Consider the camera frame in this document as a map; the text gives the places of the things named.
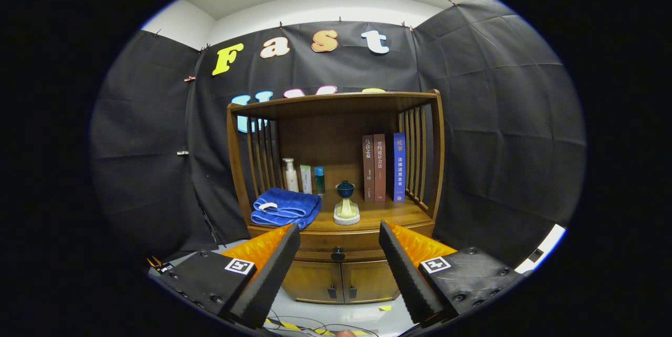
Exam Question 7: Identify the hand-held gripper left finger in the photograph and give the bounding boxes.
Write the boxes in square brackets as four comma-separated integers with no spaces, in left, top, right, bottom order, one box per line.
[147,223,301,330]

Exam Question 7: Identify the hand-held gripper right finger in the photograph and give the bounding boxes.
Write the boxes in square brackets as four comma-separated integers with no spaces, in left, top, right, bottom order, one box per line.
[379,220,532,327]

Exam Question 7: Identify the wooden drawer with black knob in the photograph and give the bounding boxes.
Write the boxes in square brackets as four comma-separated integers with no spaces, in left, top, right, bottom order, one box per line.
[291,232,392,263]

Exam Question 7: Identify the wooden cabinet door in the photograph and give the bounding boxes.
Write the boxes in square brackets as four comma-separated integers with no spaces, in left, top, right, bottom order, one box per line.
[342,260,401,303]
[282,261,343,303]

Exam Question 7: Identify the wooden countertop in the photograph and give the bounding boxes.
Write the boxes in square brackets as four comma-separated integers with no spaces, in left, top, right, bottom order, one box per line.
[248,195,435,233]

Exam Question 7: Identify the wooden cabinet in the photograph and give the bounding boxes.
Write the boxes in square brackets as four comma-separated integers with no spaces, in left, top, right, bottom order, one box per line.
[227,89,445,304]

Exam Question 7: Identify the yellow and black floor tape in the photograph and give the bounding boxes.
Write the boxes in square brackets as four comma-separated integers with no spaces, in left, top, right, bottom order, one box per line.
[265,319,368,336]

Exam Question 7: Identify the blue folded towel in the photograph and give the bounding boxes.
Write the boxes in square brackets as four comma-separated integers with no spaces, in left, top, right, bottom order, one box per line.
[250,187,322,229]

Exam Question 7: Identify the white pump bottle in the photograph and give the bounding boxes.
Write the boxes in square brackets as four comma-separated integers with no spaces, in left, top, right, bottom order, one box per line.
[282,157,299,193]

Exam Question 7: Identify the reddish brown book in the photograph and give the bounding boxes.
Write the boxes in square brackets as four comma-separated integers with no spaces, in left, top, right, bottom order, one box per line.
[373,134,386,203]

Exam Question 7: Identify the blue book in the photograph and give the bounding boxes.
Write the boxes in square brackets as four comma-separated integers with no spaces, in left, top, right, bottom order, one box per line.
[393,133,406,202]

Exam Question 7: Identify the dark brown book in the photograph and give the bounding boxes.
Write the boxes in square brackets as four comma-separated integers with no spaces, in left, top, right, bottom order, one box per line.
[362,135,375,203]

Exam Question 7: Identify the white panel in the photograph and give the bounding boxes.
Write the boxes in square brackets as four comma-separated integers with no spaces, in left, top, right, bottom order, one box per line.
[514,224,566,275]

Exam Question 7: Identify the black backdrop cloth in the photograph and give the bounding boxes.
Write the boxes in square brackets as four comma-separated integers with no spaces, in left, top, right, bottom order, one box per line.
[89,0,586,269]

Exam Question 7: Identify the black floor cables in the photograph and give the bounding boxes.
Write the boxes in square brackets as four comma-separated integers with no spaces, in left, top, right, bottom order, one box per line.
[262,311,379,337]

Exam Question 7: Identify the orange wires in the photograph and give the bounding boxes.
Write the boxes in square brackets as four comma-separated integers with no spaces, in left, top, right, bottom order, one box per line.
[147,256,173,275]

